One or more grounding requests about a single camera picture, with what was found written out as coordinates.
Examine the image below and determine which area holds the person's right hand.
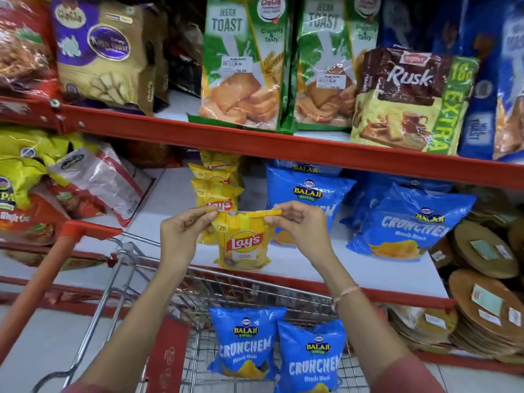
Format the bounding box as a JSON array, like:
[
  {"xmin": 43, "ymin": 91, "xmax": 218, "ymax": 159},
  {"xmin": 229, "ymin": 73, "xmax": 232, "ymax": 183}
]
[{"xmin": 264, "ymin": 200, "xmax": 337, "ymax": 269}]

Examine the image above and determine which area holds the person's left hand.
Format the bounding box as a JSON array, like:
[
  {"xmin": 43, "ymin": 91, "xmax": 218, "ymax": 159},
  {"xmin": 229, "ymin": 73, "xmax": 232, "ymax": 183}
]
[{"xmin": 159, "ymin": 206, "xmax": 219, "ymax": 272}]

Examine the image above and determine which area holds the yellow chips packet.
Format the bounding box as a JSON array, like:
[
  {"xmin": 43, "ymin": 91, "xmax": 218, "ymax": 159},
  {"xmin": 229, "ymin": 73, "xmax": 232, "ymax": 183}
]
[
  {"xmin": 190, "ymin": 178, "xmax": 245, "ymax": 246},
  {"xmin": 199, "ymin": 150, "xmax": 241, "ymax": 169},
  {"xmin": 194, "ymin": 208, "xmax": 284, "ymax": 271},
  {"xmin": 188, "ymin": 163, "xmax": 239, "ymax": 184}
]

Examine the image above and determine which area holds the person's left forearm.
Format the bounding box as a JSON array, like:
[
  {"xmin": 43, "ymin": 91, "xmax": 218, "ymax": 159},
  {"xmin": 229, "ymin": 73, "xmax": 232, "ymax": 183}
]
[{"xmin": 70, "ymin": 262, "xmax": 198, "ymax": 393}]

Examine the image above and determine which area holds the person's right forearm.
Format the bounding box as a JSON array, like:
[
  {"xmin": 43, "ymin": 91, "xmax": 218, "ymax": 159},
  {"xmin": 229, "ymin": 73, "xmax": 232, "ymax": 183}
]
[{"xmin": 313, "ymin": 254, "xmax": 415, "ymax": 393}]

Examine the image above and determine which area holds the blue chips packet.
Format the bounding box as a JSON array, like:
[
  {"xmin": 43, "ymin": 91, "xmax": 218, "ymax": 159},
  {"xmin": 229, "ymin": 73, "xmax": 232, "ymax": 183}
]
[
  {"xmin": 273, "ymin": 319, "xmax": 348, "ymax": 393},
  {"xmin": 340, "ymin": 172, "xmax": 453, "ymax": 230},
  {"xmin": 207, "ymin": 307, "xmax": 287, "ymax": 381},
  {"xmin": 265, "ymin": 165, "xmax": 357, "ymax": 246},
  {"xmin": 346, "ymin": 183, "xmax": 478, "ymax": 261},
  {"xmin": 272, "ymin": 159, "xmax": 344, "ymax": 177}
]

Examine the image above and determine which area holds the clear packet red trim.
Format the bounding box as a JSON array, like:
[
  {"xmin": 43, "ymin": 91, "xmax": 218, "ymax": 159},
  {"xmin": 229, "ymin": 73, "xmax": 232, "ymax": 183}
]
[{"xmin": 48, "ymin": 142, "xmax": 156, "ymax": 228}]

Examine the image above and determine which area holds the green toast packet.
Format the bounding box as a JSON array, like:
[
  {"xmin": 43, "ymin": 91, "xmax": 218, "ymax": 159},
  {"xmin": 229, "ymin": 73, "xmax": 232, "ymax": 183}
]
[
  {"xmin": 292, "ymin": 0, "xmax": 382, "ymax": 132},
  {"xmin": 187, "ymin": 0, "xmax": 294, "ymax": 134}
]

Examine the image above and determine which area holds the dark snack packet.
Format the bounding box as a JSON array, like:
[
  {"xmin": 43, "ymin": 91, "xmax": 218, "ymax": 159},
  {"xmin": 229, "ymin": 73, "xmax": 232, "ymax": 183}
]
[{"xmin": 167, "ymin": 10, "xmax": 205, "ymax": 98}]

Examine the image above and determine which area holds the red orange snack packet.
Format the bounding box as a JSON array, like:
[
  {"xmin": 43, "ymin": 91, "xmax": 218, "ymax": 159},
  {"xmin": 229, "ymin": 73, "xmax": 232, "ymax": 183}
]
[{"xmin": 0, "ymin": 191, "xmax": 73, "ymax": 247}]

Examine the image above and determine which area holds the brown yellow rusk packet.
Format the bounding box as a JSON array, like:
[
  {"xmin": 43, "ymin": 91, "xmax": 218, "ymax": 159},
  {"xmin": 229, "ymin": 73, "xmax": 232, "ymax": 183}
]
[{"xmin": 350, "ymin": 46, "xmax": 480, "ymax": 156}]

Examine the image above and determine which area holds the round papad stack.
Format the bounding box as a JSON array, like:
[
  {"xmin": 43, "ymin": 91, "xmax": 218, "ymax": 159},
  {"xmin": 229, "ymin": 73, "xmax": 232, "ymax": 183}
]
[
  {"xmin": 386, "ymin": 304, "xmax": 459, "ymax": 353},
  {"xmin": 448, "ymin": 269, "xmax": 524, "ymax": 357},
  {"xmin": 452, "ymin": 219, "xmax": 521, "ymax": 280},
  {"xmin": 466, "ymin": 188, "xmax": 524, "ymax": 226}
]

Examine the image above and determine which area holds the yellow snack packet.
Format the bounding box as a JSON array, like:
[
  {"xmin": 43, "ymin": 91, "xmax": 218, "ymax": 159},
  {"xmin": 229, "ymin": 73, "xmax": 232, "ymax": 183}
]
[{"xmin": 0, "ymin": 126, "xmax": 101, "ymax": 210}]

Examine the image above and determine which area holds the purple gold toast packet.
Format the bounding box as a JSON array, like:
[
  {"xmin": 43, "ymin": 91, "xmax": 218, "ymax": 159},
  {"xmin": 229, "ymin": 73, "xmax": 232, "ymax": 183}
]
[{"xmin": 49, "ymin": 0, "xmax": 159, "ymax": 117}]

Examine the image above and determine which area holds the pink sleeve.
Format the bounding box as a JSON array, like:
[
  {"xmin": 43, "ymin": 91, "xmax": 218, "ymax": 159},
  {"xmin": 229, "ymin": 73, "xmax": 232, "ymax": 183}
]
[{"xmin": 370, "ymin": 355, "xmax": 448, "ymax": 393}]

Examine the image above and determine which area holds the blue toast packet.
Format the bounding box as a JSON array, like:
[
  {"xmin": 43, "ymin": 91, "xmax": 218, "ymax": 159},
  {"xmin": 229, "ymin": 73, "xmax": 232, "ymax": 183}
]
[
  {"xmin": 458, "ymin": 0, "xmax": 512, "ymax": 161},
  {"xmin": 492, "ymin": 4, "xmax": 524, "ymax": 163}
]

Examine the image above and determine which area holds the dark blue packet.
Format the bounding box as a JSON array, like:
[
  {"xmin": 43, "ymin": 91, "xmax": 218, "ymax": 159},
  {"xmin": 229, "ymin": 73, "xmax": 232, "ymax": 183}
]
[{"xmin": 377, "ymin": 0, "xmax": 435, "ymax": 53}]

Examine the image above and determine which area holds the pink thread bracelet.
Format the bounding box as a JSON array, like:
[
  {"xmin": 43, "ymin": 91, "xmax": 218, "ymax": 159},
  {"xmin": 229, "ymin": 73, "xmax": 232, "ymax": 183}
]
[{"xmin": 331, "ymin": 284, "xmax": 363, "ymax": 312}]

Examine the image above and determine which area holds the metal shopping cart red handle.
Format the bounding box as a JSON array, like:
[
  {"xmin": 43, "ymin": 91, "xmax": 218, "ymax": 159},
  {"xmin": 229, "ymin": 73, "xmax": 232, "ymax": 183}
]
[{"xmin": 0, "ymin": 220, "xmax": 370, "ymax": 393}]

